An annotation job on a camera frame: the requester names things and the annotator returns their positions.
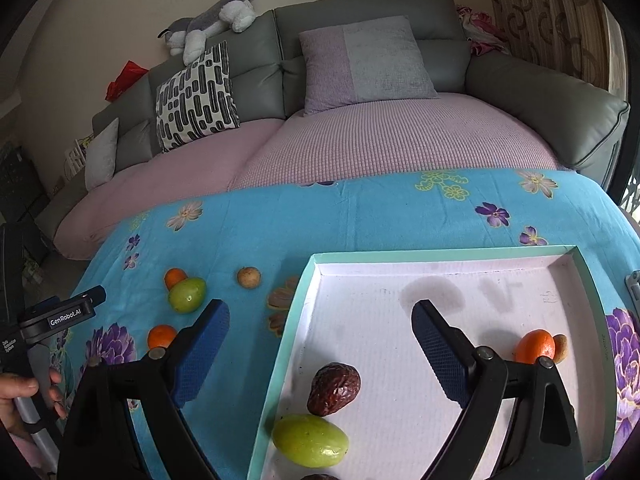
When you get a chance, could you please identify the dark purple passion fruit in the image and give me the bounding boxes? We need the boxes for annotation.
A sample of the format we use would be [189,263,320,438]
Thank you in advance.
[300,474,338,480]

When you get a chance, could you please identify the grey leather sofa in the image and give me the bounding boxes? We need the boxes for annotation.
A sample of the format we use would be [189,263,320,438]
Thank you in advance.
[36,0,630,260]

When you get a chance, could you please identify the blue floral tablecloth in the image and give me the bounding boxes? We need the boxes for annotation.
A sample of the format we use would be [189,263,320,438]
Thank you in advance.
[51,169,639,479]

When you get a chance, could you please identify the black white patterned cushion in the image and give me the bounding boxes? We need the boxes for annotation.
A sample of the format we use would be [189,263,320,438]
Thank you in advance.
[155,41,240,153]

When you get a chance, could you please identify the green mango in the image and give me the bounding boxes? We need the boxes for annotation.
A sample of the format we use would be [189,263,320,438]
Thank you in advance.
[168,278,206,314]

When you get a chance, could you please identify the orange tangerine with stem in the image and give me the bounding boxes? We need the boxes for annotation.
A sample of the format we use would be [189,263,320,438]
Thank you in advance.
[146,324,177,350]

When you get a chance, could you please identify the small brown longan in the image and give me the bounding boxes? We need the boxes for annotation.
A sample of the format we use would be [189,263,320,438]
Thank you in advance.
[236,266,262,289]

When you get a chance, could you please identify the yellow-green mango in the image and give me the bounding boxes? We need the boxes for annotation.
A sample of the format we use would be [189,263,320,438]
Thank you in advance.
[271,414,349,469]

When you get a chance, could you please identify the pink sofa cover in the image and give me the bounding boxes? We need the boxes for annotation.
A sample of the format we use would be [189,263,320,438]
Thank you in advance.
[53,93,561,260]

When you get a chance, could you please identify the grey white plush toy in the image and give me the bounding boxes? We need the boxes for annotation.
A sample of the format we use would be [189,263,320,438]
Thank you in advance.
[157,0,257,65]

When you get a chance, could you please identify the light grey cushion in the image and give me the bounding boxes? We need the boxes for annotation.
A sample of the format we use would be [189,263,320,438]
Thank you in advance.
[85,118,119,192]

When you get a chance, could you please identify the red bag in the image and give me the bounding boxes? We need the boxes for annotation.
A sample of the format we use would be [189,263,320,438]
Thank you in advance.
[105,61,149,103]

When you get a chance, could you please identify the small orange tangerine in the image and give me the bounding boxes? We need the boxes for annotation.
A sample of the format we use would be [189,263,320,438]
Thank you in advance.
[164,268,188,290]

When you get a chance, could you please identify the purple grey cushion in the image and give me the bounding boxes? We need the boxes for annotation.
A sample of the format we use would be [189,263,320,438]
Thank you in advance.
[299,16,437,115]

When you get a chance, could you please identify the phone on grey stand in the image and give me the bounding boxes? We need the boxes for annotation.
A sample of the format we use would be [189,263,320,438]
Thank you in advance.
[625,270,640,309]

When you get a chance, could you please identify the white tray with teal rim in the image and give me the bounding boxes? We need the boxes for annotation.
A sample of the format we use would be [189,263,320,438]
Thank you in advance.
[248,246,616,479]

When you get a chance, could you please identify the pink floral cloth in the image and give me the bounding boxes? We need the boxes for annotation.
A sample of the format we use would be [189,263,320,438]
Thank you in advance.
[457,6,511,56]

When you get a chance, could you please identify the brown round fruit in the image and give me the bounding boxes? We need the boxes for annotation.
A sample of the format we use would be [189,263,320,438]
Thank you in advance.
[553,334,568,364]

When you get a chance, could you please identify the brown patterned curtain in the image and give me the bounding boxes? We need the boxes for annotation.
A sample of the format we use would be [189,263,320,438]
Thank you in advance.
[491,0,628,100]

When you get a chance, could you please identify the person's left hand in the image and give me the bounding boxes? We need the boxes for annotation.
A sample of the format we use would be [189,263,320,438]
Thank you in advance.
[0,368,67,440]

